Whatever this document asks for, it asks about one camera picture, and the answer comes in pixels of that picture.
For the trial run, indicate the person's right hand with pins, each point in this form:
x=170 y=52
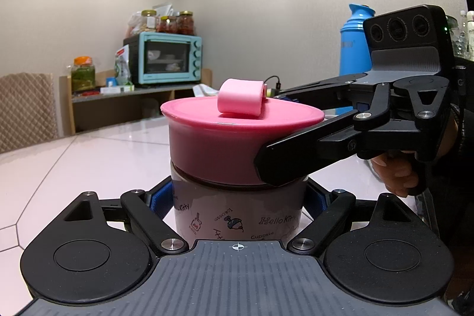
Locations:
x=396 y=173

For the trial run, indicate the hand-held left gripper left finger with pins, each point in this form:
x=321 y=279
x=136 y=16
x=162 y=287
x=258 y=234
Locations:
x=159 y=201

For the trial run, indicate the clear plastic bag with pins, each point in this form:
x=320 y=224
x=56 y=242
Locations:
x=134 y=25

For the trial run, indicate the blue thermos flask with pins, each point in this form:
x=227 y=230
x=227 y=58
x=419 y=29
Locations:
x=353 y=49

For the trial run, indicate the white plastic bottle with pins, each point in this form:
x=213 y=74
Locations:
x=470 y=38

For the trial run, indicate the green tissue pack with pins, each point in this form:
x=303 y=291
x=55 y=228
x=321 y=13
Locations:
x=272 y=92

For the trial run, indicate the flat white box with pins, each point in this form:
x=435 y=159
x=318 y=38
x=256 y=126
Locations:
x=116 y=90

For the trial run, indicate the clear plastic bottle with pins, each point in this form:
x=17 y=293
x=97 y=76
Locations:
x=462 y=38

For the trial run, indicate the chair with quilted cover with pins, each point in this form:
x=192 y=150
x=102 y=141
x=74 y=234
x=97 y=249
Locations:
x=26 y=108

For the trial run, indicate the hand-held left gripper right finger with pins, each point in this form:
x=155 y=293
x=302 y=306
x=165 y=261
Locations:
x=318 y=203

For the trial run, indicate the wooden shelf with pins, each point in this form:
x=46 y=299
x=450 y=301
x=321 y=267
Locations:
x=92 y=108

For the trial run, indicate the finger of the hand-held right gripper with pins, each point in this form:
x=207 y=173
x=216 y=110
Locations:
x=314 y=88
x=296 y=156

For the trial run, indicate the white paper bag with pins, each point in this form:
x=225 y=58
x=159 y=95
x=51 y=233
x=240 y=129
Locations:
x=164 y=8

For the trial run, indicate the red plastic item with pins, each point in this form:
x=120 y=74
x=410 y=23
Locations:
x=89 y=93

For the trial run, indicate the tall jar with red contents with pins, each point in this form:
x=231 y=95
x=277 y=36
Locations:
x=186 y=23

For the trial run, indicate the orange-lidded green pickle jar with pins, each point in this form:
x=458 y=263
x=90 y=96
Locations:
x=83 y=75

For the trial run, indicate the teal toaster oven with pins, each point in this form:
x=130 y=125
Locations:
x=192 y=57

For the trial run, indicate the glass jar with pale contents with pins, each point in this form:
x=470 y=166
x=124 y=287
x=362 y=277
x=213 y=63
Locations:
x=149 y=21

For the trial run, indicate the white and green snack bag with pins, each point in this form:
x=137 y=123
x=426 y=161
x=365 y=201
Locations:
x=122 y=68

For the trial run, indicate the small jar with red contents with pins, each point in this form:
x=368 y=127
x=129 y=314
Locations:
x=167 y=25

